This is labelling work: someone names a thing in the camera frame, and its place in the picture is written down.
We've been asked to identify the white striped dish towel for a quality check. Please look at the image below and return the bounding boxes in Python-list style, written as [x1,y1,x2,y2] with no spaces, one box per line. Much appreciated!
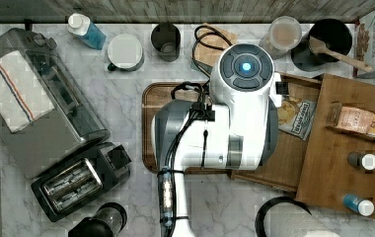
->
[0,50,54,133]

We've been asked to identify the white lidded mug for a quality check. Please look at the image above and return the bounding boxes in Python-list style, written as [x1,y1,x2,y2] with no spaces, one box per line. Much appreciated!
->
[108,34,144,71]

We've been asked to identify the blue spice bottle white cap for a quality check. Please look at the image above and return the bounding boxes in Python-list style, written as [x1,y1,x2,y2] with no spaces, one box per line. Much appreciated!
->
[342,194,375,216]

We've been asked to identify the small wooden cutting board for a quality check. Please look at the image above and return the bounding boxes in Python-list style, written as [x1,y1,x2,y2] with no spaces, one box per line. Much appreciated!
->
[194,23,238,67]

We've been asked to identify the wooden spatula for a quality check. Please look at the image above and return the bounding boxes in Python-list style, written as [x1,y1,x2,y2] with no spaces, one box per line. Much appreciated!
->
[309,37,373,72]

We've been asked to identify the wooden tea box rack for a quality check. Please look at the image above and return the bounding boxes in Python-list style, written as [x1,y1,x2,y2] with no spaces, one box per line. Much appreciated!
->
[326,102,375,140]

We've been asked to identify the black coffee grinder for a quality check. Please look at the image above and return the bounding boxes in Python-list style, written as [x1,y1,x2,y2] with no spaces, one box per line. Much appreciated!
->
[67,202,127,237]

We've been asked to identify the dark metal cup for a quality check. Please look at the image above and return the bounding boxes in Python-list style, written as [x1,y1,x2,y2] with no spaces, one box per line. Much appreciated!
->
[151,23,181,62]

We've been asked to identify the black two-slot toaster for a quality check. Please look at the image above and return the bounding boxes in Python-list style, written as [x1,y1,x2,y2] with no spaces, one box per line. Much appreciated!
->
[32,142,131,222]

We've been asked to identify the wooden cabinet top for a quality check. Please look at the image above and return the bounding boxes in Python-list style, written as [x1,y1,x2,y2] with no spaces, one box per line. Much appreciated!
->
[296,74,375,219]

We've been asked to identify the chip bag in drawer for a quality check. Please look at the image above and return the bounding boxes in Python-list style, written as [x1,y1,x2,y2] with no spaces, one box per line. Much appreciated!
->
[277,96,317,141]

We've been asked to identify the black cable loop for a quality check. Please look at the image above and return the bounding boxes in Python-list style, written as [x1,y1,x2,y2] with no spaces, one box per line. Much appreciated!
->
[191,25,233,79]

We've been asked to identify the clear glass jar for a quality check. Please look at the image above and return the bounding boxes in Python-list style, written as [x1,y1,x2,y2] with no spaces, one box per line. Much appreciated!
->
[260,16,302,60]

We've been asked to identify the stainless steel toaster oven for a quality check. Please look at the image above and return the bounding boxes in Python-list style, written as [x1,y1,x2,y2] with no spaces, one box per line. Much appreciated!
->
[0,28,110,180]

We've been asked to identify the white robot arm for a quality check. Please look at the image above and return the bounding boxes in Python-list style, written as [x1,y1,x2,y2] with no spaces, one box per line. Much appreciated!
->
[151,43,282,237]

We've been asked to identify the dark spice bottle white cap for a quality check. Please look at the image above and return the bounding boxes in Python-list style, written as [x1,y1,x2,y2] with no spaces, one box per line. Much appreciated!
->
[347,152,375,171]

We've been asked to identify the black utensil holder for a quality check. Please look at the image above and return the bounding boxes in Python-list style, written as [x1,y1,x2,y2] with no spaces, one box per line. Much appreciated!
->
[290,18,353,73]

